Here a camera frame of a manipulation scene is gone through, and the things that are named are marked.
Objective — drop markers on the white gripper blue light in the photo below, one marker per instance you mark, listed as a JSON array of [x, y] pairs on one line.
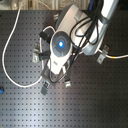
[[60, 52]]

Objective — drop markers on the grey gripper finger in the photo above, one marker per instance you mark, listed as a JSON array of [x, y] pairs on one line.
[[44, 88]]

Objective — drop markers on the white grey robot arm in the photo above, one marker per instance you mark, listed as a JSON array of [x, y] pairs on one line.
[[75, 32]]

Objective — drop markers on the blue connector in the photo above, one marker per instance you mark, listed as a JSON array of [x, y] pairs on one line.
[[1, 90]]

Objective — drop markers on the metal cable clip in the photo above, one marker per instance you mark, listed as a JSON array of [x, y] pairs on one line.
[[105, 49], [101, 58], [35, 56]]

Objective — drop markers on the metal cable clip right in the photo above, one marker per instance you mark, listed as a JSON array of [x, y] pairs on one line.
[[101, 58]]

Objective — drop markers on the metal cable clip upper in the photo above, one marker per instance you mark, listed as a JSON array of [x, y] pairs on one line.
[[105, 49]]

